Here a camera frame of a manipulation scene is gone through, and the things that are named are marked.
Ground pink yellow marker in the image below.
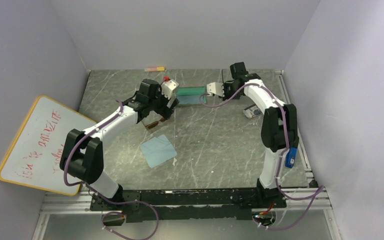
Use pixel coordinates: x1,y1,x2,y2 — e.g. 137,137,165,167
144,66,166,72

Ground brown glasses case green lining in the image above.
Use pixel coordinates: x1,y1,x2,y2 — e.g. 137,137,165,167
176,86,207,106

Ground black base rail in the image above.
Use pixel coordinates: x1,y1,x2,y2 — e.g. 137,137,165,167
89,187,287,223

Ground blue cleaning cloth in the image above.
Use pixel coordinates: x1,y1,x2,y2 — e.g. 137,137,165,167
177,95,201,106
140,134,177,168

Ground yellow framed whiteboard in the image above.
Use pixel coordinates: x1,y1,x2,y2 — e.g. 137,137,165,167
0,95,96,196

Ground brown tinted sunglasses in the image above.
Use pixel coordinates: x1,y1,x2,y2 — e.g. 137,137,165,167
141,117,167,131

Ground black frame sunglasses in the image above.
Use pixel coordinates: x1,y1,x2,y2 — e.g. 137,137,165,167
220,69,225,85

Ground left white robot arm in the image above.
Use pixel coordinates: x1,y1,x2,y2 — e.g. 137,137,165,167
59,78,180,210

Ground blue black marker pen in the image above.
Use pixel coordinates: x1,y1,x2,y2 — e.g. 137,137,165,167
285,147,297,169

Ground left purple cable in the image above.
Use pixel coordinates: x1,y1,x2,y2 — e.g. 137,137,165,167
62,99,160,240

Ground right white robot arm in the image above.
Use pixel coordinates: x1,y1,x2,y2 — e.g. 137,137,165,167
222,62,299,208

